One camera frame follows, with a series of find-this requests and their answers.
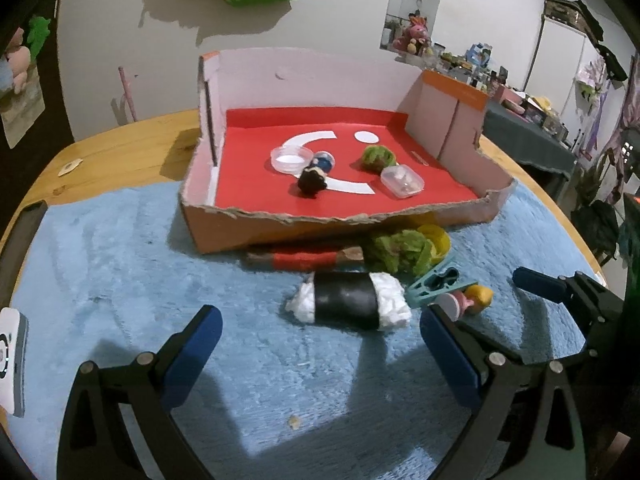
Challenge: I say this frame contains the blonde pink doll figurine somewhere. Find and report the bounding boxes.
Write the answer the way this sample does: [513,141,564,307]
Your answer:
[435,285,494,322]

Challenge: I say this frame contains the small clear plastic container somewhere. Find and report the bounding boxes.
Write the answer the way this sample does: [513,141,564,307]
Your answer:
[380,165,424,198]

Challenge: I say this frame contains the black white sushi plush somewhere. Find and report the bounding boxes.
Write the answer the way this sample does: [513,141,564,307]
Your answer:
[284,271,412,332]

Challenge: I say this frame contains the black-haired blue figurine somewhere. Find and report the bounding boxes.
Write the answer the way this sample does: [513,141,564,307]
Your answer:
[297,151,335,197]

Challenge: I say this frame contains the yellow plastic cup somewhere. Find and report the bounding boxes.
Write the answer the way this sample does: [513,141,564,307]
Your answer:
[418,224,451,264]

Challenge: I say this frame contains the teal plastic clip toy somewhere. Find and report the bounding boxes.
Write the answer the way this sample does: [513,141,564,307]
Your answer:
[405,258,461,308]

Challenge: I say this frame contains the white square gadget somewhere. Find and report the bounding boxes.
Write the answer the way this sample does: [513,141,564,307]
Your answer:
[0,308,28,417]

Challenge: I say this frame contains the green lettuce toy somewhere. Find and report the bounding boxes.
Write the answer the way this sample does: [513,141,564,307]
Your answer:
[368,230,436,278]

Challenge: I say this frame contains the dark cluttered side table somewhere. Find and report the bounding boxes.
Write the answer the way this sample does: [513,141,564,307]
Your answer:
[483,101,576,202]

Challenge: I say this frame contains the light blue fluffy towel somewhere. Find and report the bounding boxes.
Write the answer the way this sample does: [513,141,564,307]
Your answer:
[6,179,601,480]

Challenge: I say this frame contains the red thread wooden spool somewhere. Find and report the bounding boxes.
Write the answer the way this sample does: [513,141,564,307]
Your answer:
[245,246,364,272]

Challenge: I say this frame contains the black phone on table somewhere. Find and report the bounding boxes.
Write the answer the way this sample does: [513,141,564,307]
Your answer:
[0,200,48,308]

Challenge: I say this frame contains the small white sticker on table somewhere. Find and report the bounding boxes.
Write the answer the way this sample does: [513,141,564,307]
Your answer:
[58,158,82,177]

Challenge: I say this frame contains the pink plush on shelf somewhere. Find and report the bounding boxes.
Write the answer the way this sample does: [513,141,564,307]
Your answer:
[392,14,430,56]

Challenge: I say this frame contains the round clear plastic lid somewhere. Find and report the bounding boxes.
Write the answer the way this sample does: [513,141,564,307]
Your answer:
[270,145,314,176]

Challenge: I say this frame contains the cardboard box red interior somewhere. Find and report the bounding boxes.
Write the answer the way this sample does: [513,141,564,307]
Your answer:
[180,48,515,254]

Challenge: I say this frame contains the beige paper bag hanging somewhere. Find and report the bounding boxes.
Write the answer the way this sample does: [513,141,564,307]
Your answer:
[1,64,46,150]

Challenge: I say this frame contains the pink stick behind table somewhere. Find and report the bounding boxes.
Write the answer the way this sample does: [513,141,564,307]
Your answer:
[118,66,138,122]

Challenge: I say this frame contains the pink plush toys hanging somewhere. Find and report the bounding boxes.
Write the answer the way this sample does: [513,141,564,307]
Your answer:
[0,27,32,96]

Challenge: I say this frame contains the green plush hanging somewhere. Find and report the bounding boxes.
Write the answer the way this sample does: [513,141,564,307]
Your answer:
[27,15,51,62]

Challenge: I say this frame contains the white cabinet with black frame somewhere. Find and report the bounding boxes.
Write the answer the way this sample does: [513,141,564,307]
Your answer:
[524,0,603,113]

